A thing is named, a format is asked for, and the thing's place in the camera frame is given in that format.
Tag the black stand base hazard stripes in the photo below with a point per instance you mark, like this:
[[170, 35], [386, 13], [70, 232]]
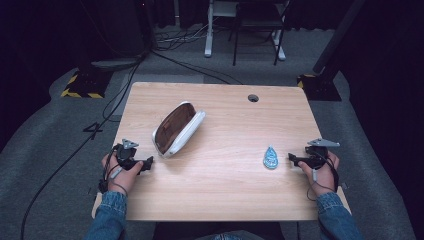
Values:
[[86, 83], [318, 87]]

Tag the person's right hand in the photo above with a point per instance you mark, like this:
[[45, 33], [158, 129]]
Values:
[[321, 175]]

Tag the black chair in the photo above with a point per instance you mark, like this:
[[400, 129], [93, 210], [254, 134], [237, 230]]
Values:
[[258, 30]]

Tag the white pouch brown lining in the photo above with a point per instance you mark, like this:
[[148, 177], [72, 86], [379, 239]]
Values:
[[177, 130]]

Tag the blue gourd-shaped pendant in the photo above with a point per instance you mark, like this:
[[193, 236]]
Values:
[[270, 158]]

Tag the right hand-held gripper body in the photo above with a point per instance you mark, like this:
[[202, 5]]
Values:
[[318, 151]]

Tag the person's lap in jeans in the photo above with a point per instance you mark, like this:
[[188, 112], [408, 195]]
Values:
[[220, 236]]

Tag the person's left hand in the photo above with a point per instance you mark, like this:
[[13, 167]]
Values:
[[124, 176]]

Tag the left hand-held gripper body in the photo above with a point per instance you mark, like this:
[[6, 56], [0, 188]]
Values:
[[126, 155]]

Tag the white desk frame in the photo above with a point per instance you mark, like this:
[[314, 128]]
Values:
[[213, 30]]

